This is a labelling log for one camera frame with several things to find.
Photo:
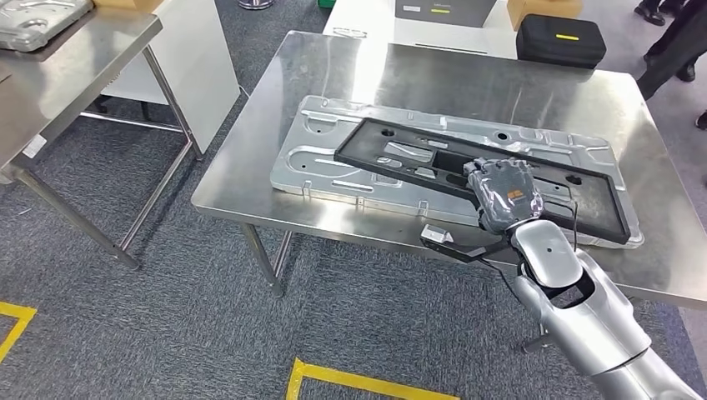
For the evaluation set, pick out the black plastic frame part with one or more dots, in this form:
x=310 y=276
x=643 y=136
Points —
x=364 y=149

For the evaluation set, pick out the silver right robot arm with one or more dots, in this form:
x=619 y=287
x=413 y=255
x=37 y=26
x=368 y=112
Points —
x=580 y=331

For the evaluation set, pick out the stainless steel workbench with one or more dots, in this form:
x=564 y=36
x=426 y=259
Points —
x=442 y=77

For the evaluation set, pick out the stamped sheet metal panel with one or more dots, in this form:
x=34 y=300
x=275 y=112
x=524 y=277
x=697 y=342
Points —
x=309 y=165
x=38 y=22

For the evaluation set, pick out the clear safety glasses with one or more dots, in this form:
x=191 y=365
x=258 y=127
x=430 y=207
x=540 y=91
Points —
x=349 y=32

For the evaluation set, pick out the grey flat box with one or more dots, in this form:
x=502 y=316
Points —
x=442 y=14

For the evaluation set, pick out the white cabinet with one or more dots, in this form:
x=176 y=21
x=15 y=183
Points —
x=193 y=66

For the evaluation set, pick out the black zip case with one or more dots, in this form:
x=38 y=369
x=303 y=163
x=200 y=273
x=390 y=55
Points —
x=560 y=50

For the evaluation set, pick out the stainless steel table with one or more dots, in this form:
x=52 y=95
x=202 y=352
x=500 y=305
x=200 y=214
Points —
x=66 y=83

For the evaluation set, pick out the person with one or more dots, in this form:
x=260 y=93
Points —
x=674 y=55
x=652 y=14

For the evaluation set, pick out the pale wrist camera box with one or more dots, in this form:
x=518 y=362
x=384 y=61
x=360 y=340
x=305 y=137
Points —
x=436 y=233

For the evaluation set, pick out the black camera bracket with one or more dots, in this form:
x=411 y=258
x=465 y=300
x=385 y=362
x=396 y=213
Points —
x=464 y=253

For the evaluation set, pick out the chrome stanchion post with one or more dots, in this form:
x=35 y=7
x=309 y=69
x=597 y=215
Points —
x=257 y=4

